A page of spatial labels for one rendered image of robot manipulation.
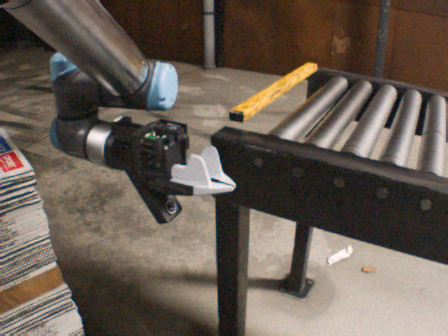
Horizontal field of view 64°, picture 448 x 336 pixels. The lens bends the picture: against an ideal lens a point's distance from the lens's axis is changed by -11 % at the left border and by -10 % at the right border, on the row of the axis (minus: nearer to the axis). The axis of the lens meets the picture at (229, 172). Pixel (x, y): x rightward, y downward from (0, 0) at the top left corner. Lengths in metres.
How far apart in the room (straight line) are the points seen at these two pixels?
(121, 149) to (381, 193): 0.40
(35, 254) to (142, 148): 0.23
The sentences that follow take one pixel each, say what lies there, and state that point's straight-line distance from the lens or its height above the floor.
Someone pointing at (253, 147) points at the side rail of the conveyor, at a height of 0.80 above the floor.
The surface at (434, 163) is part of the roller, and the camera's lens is 0.65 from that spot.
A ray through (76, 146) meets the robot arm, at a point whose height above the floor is 0.79.
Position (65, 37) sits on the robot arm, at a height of 1.00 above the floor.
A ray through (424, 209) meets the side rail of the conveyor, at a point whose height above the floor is 0.77.
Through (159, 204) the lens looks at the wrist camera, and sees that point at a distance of 0.64.
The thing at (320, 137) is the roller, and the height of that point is 0.80.
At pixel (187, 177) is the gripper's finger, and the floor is 0.78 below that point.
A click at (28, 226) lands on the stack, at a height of 0.74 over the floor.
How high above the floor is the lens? 1.06
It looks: 29 degrees down
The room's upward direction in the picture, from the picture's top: straight up
